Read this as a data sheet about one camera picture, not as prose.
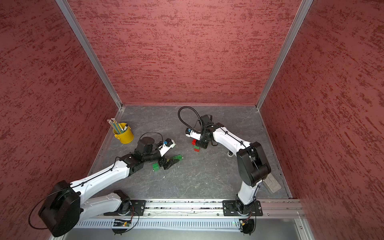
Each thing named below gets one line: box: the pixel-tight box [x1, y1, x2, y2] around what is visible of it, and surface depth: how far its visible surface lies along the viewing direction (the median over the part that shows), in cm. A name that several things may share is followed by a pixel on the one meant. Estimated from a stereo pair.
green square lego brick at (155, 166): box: [152, 162, 160, 172], surface depth 87 cm
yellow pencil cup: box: [113, 122, 134, 144], surface depth 95 cm
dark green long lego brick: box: [171, 154, 183, 162], surface depth 93 cm
